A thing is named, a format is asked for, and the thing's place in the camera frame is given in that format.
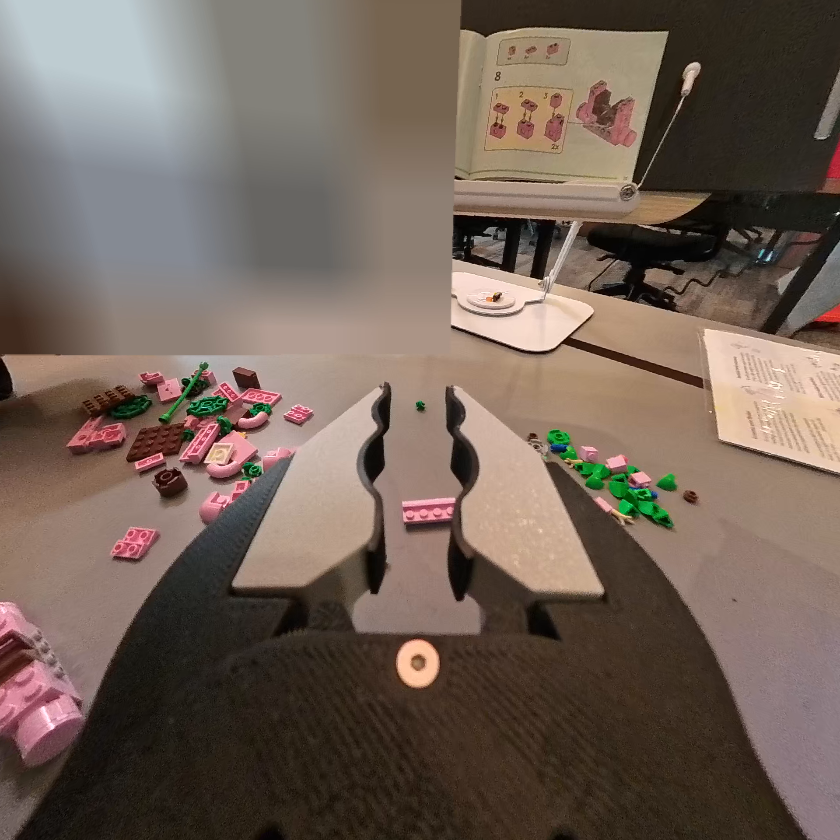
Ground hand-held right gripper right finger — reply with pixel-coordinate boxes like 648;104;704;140
445;385;606;601

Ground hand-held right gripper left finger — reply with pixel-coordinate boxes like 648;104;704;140
230;382;393;614

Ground pink long toy plate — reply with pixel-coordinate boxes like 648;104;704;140
402;497;458;528

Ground pink brown toy bricks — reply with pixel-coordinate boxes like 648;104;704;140
66;362;429;562

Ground pink brick assembly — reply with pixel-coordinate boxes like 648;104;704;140
0;602;86;769

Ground pale green instruction booklet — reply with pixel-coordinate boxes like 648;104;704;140
456;28;670;183

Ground cluster of tiny green pieces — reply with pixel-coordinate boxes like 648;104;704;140
528;428;700;531

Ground large brown toy plate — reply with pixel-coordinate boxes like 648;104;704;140
126;423;189;462

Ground green toy stick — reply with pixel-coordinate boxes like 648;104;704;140
159;361;211;425

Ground white book stand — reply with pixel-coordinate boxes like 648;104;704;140
451;61;711;355

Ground laminated instruction sheet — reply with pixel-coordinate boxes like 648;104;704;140
697;328;840;475

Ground black office chair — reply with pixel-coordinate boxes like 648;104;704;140
586;226;718;311

